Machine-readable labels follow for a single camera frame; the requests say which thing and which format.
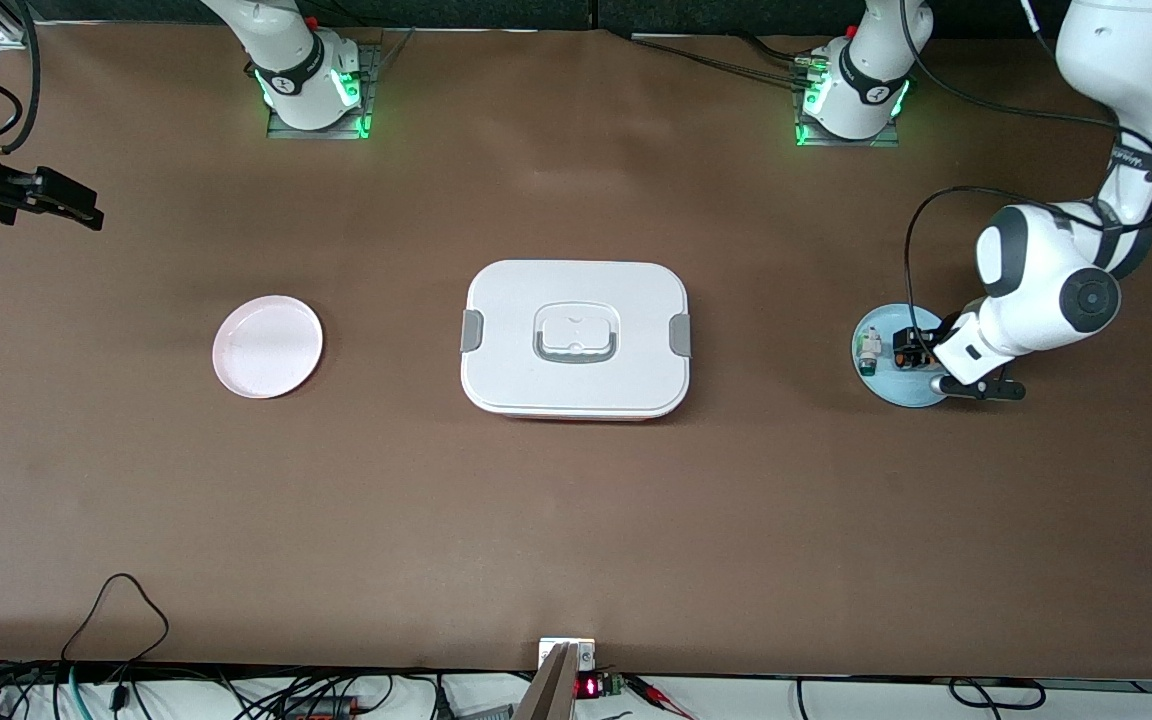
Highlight light blue round plate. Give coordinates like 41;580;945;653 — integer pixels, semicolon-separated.
852;303;949;409

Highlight pink round plate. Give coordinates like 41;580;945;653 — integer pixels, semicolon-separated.
212;294;325;400

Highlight red black test leads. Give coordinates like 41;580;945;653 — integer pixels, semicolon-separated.
626;676;697;719

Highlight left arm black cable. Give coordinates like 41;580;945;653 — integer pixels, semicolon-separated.
898;0;1152;381

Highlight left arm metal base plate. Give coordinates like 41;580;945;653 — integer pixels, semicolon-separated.
794;95;903;149

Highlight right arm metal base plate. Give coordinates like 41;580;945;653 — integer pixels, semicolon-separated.
266;42;384;141

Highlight white lunch box grey handle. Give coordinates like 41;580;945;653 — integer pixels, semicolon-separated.
460;259;692;421

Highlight black base power cables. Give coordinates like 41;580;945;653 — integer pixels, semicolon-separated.
626;30;817;86

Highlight thin black looped cable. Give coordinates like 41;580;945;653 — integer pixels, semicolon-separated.
61;572;172;713

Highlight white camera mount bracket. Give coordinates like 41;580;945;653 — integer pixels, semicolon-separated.
538;637;597;673

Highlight teal cable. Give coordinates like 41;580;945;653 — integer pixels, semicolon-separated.
54;665;87;720

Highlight camera mount pole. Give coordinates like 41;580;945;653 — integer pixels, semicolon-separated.
511;642;579;720

